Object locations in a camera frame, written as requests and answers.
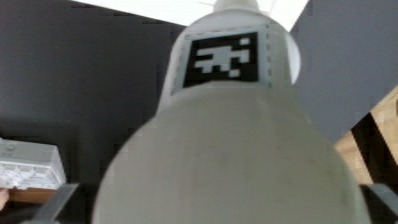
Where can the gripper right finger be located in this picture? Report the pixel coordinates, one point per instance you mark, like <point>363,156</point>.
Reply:
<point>382,203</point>

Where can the white lamp bulb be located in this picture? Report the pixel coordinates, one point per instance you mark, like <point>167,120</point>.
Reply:
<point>226,162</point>

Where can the white box on floor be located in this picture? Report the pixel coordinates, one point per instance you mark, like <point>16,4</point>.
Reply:
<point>31,165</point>

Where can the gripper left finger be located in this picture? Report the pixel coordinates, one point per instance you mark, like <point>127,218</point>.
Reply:
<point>50,211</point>

